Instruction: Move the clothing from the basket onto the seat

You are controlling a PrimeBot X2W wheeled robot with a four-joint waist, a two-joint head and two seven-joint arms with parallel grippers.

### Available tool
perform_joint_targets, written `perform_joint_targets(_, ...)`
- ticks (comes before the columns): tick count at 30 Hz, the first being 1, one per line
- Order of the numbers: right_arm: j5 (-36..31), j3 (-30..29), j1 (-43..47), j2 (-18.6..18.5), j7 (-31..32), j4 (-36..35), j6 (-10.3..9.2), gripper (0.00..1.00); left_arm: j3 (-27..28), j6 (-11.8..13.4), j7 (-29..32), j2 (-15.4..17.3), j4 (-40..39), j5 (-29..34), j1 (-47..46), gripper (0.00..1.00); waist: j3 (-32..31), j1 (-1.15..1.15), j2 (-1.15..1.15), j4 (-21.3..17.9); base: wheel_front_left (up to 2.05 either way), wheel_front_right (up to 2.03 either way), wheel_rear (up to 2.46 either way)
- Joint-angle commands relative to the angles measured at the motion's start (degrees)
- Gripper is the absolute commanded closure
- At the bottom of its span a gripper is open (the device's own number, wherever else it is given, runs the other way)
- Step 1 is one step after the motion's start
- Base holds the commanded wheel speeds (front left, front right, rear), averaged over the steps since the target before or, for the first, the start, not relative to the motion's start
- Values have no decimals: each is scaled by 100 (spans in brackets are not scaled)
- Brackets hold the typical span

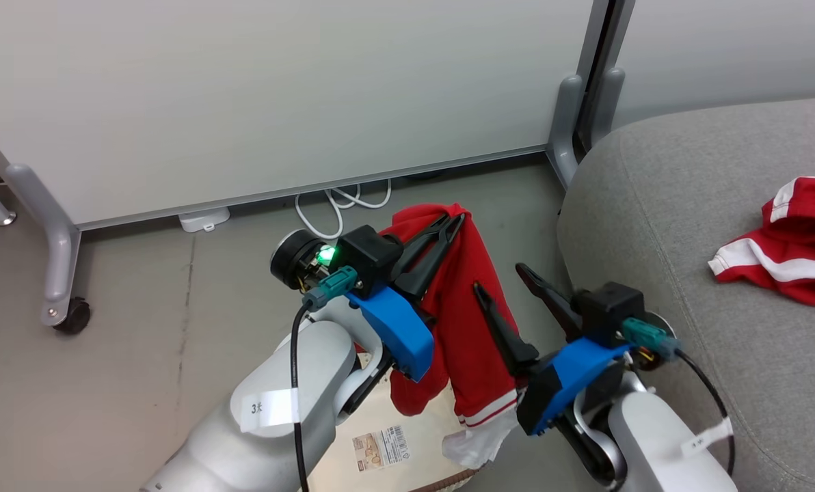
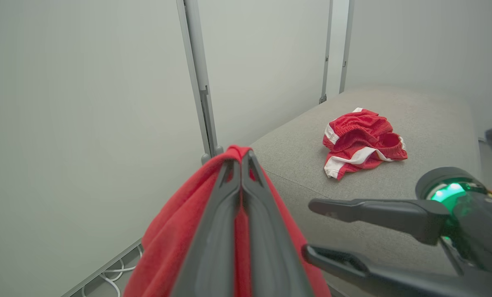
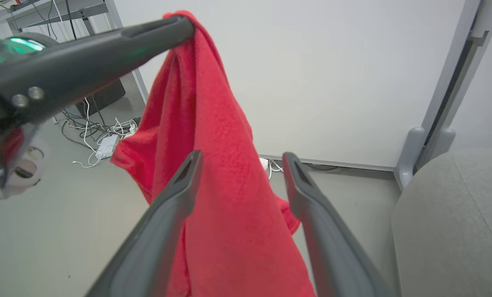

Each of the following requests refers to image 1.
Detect grey board leg with caster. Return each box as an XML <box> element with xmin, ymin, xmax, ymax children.
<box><xmin>4</xmin><ymin>163</ymin><xmax>82</xmax><ymax>327</ymax></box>

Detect red garment broad white stripe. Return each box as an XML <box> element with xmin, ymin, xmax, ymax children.
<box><xmin>707</xmin><ymin>176</ymin><xmax>815</xmax><ymax>310</ymax></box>

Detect white power adapter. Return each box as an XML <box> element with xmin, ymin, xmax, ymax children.
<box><xmin>178</xmin><ymin>206</ymin><xmax>231</xmax><ymax>234</ymax></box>

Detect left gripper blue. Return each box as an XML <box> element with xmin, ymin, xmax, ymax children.
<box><xmin>345</xmin><ymin>213</ymin><xmax>466</xmax><ymax>384</ymax></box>

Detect white crumpled cloth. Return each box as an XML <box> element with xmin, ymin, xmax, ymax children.
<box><xmin>441</xmin><ymin>409</ymin><xmax>520</xmax><ymax>470</ymax></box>

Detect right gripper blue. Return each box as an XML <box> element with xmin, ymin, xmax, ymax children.
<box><xmin>472</xmin><ymin>263</ymin><xmax>632</xmax><ymax>438</ymax></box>

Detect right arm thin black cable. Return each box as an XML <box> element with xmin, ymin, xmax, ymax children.
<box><xmin>674</xmin><ymin>348</ymin><xmax>736</xmax><ymax>476</ymax></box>

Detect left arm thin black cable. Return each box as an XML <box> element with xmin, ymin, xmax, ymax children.
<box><xmin>290</xmin><ymin>303</ymin><xmax>312</xmax><ymax>492</ymax></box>

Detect grey fabric sofa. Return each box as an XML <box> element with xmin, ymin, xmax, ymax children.
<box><xmin>556</xmin><ymin>95</ymin><xmax>815</xmax><ymax>492</ymax></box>

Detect red garment thin white stripes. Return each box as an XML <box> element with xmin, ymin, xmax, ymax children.
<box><xmin>378</xmin><ymin>202</ymin><xmax>520</xmax><ymax>428</ymax></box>

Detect black caster wheel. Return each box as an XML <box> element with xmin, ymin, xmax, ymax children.
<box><xmin>53</xmin><ymin>297</ymin><xmax>92</xmax><ymax>336</ymax></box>

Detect large white partition board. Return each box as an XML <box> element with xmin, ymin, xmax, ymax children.
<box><xmin>0</xmin><ymin>0</ymin><xmax>594</xmax><ymax>232</ymax></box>

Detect white laundry basket brown rim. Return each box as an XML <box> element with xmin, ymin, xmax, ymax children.
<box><xmin>309</xmin><ymin>379</ymin><xmax>480</xmax><ymax>492</ymax></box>

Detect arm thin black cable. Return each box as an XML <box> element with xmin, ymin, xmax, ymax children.
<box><xmin>290</xmin><ymin>303</ymin><xmax>312</xmax><ymax>492</ymax></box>
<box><xmin>674</xmin><ymin>348</ymin><xmax>736</xmax><ymax>476</ymax></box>

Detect white looped power cable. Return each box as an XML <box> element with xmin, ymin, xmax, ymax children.
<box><xmin>294</xmin><ymin>178</ymin><xmax>393</xmax><ymax>241</ymax></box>

